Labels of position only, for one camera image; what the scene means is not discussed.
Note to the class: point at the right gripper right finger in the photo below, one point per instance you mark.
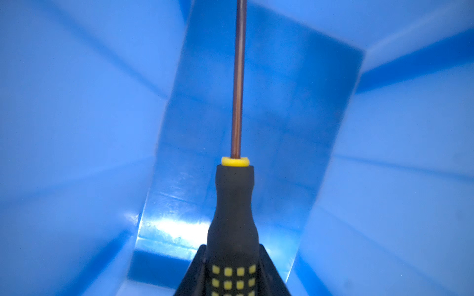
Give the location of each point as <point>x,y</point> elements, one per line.
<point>270,282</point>

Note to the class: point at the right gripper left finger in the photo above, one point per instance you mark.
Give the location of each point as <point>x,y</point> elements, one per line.
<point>194,281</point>

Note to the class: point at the black yellow screwdriver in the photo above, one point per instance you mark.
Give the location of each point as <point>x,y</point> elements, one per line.
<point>232,240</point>

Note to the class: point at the blue plastic bin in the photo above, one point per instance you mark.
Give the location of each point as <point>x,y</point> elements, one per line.
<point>358,119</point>

